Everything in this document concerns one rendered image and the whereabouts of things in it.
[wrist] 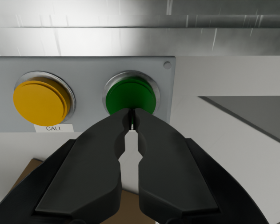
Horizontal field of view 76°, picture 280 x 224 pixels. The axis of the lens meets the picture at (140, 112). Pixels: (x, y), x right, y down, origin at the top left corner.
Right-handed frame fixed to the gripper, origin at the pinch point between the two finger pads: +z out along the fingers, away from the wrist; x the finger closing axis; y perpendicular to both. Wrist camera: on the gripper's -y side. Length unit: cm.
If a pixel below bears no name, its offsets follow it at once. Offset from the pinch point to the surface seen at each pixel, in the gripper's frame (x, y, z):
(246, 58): 14.5, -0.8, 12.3
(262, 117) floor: 92, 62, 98
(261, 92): 18.2, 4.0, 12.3
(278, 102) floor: 98, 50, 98
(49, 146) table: -14.4, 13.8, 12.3
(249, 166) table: 21.1, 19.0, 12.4
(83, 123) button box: -4.4, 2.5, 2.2
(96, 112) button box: -3.1, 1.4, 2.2
